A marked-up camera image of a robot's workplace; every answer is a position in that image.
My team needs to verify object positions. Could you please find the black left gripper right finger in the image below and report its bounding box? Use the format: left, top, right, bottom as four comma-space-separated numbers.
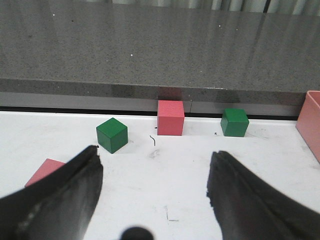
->
207, 151, 320, 240

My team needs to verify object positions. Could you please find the green cube block at left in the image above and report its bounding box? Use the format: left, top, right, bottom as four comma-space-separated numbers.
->
96, 117, 128, 154

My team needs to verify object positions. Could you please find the grey stone counter ledge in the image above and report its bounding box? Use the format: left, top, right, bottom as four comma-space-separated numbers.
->
0, 0, 320, 116

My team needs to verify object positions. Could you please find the pink cube block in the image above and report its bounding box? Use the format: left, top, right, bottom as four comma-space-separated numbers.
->
157, 100, 185, 136

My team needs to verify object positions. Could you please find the green cube block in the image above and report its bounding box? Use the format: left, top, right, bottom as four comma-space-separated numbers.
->
220, 108, 250, 137
96, 117, 128, 154

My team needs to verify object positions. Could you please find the pink plastic bin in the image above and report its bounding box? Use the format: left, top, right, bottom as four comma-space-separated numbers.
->
296, 90, 320, 162

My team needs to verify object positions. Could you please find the flat pink block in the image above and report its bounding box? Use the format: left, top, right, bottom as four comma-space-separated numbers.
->
24, 158, 65, 188

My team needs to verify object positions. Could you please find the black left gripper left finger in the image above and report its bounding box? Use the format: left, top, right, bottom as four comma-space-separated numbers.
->
0, 145, 103, 240

